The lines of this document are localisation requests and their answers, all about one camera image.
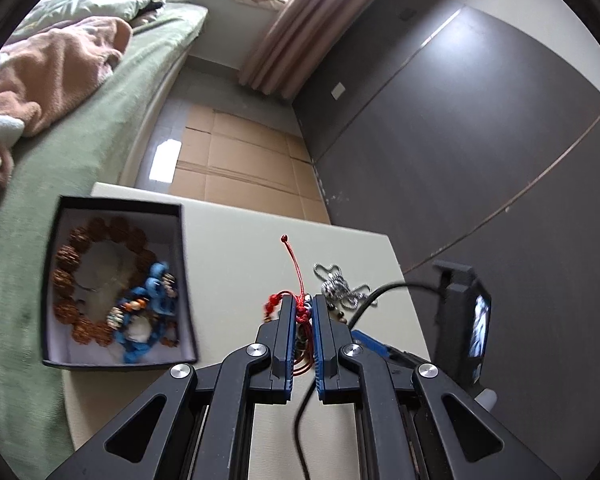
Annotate green bed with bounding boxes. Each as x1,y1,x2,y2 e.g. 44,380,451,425
0,0,211,461

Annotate dark grey wardrobe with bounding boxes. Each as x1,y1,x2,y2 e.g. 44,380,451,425
292,0,600,461

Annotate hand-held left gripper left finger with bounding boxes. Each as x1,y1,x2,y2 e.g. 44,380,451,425
45,294,297,480

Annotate pink fleece blanket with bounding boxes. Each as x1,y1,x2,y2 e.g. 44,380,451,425
0,16,133,216

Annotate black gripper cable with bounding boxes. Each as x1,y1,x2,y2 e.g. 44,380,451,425
292,282,443,480

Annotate flattened cardboard sheets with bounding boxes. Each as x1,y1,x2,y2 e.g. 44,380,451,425
170,104,331,223

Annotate brown bead bracelet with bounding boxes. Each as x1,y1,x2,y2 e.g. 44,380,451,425
52,216,153,346

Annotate multicolour bead bracelet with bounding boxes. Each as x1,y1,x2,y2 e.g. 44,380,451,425
107,297,148,328

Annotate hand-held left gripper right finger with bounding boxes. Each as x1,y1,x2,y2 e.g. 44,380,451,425
312,294,563,480

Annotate black bead bracelet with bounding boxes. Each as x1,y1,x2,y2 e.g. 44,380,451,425
327,301,353,328

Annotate pale green quilt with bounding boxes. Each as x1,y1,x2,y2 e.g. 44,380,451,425
17,0,170,33

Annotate pink curtain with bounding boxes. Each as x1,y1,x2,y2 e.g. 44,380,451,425
237,0,363,101

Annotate silver chain necklace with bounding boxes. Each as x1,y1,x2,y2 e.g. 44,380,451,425
312,261,373,311

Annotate red cord bracelet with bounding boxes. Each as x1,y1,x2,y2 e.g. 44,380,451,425
264,234,315,378

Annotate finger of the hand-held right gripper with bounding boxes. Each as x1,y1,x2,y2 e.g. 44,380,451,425
350,329,433,376

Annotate blue bead bracelet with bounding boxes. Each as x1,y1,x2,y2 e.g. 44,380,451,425
114,260,178,365

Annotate black jewelry box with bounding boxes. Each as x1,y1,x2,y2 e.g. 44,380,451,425
41,195,199,372

